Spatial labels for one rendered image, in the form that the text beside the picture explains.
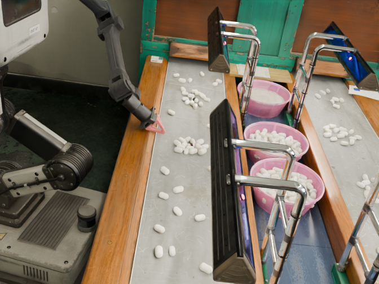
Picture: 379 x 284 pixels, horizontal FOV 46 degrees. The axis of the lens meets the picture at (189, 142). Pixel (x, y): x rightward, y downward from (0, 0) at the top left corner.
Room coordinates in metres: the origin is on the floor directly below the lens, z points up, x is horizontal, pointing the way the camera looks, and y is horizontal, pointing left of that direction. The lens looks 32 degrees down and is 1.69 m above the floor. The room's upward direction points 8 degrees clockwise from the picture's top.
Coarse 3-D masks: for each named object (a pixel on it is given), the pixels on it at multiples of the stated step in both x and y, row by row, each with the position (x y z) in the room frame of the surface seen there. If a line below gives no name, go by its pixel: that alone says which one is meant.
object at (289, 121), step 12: (312, 36) 1.93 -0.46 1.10; (324, 36) 1.93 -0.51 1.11; (336, 36) 1.93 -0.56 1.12; (324, 48) 1.77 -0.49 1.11; (336, 48) 1.78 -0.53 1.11; (348, 48) 1.79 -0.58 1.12; (312, 60) 1.78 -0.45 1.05; (300, 72) 1.93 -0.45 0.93; (312, 72) 1.78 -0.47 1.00; (288, 108) 1.93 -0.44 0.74; (300, 108) 1.78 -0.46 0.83; (288, 120) 1.87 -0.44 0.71
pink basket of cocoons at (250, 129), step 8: (248, 128) 1.65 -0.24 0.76; (256, 128) 1.69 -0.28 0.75; (272, 128) 1.71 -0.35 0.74; (288, 128) 1.70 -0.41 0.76; (248, 136) 1.64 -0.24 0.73; (288, 136) 1.69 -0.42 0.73; (296, 136) 1.67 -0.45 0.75; (304, 136) 1.64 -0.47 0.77; (304, 144) 1.61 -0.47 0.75; (248, 152) 1.56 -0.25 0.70; (256, 152) 1.50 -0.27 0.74; (264, 152) 1.47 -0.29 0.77; (304, 152) 1.51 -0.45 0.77; (256, 160) 1.51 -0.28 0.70; (296, 160) 1.51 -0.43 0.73; (280, 168) 1.49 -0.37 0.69
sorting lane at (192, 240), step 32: (192, 64) 2.31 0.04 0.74; (224, 96) 1.97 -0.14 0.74; (160, 128) 1.59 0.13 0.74; (192, 128) 1.62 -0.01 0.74; (160, 160) 1.36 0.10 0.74; (192, 160) 1.39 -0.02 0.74; (192, 192) 1.20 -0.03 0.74; (160, 224) 1.02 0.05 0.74; (192, 224) 1.04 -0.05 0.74; (192, 256) 0.91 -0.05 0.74
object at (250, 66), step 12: (216, 24) 1.90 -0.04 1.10; (228, 24) 1.91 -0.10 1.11; (240, 24) 1.91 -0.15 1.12; (252, 24) 1.93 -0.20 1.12; (216, 36) 1.75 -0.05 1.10; (228, 36) 1.75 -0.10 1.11; (240, 36) 1.76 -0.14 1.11; (252, 36) 1.77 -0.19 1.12; (252, 48) 1.92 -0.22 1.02; (252, 60) 1.77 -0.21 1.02; (252, 72) 1.76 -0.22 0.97; (252, 84) 1.77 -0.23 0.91; (240, 96) 1.92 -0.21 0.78; (240, 108) 1.92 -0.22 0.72
